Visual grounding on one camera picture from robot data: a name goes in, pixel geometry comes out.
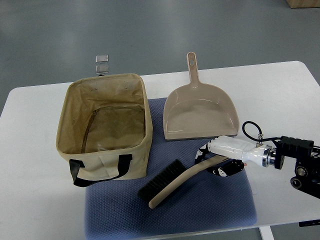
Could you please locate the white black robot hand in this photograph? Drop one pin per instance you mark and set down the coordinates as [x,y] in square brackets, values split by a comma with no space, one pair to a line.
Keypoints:
[238,151]

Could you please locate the beige plastic dustpan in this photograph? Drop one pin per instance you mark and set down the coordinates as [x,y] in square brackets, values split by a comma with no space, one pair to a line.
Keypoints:
[198,110]

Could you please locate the lower metal floor plate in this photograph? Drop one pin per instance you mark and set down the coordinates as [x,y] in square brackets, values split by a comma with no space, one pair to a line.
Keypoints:
[102,69]

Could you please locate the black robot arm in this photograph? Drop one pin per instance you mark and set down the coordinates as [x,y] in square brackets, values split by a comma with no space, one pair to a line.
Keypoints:
[305,153]

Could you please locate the metal floor plate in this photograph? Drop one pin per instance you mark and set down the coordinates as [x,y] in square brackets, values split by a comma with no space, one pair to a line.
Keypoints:
[102,69]
[102,58]

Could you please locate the upper metal floor plate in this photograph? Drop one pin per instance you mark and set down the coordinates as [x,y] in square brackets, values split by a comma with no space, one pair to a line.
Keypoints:
[102,58]

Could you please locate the wooden box corner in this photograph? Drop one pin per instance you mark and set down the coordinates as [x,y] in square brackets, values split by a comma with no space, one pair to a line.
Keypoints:
[298,4]

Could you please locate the blue quilted mat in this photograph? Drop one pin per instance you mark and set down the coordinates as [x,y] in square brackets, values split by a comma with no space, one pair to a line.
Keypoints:
[205,202]

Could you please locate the beige hand broom black bristles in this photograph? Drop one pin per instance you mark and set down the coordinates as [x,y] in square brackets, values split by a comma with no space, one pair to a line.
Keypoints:
[173,176]

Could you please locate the yellow fabric bag black handles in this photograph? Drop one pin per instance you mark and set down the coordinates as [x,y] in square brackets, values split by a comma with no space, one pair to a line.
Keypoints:
[105,129]

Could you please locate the black table control panel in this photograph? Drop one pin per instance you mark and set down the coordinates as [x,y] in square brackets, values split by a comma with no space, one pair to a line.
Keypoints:
[309,223]

